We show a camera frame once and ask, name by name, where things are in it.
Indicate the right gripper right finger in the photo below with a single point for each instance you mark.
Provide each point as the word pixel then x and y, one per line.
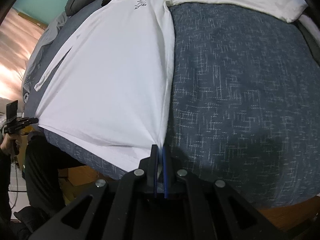
pixel 167 170

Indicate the person left hand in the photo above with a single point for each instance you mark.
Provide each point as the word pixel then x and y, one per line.
pixel 10 142

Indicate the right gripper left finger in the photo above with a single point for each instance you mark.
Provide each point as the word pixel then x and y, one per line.
pixel 152 170

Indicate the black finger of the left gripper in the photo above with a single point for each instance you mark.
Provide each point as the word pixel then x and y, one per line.
pixel 28 121

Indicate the blue patterned bed cover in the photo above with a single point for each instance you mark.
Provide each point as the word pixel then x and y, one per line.
pixel 244 102

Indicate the pink window curtain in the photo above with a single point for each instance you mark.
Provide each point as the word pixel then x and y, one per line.
pixel 19 36

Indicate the white long sleeve shirt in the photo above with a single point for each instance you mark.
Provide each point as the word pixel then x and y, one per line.
pixel 108 87

